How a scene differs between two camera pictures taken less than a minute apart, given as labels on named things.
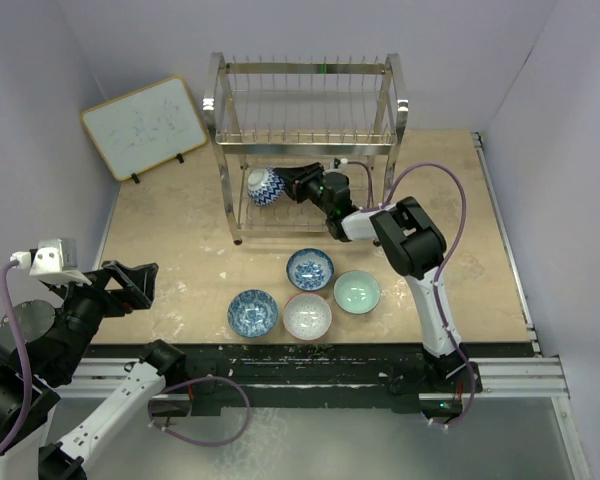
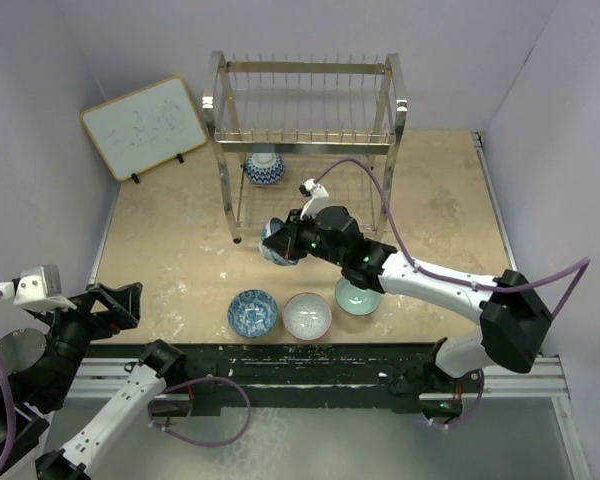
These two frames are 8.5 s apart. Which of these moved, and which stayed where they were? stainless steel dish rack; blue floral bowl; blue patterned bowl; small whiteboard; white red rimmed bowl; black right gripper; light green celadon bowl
Moved: blue floral bowl; black right gripper
Stayed: small whiteboard; stainless steel dish rack; white red rimmed bowl; blue patterned bowl; light green celadon bowl
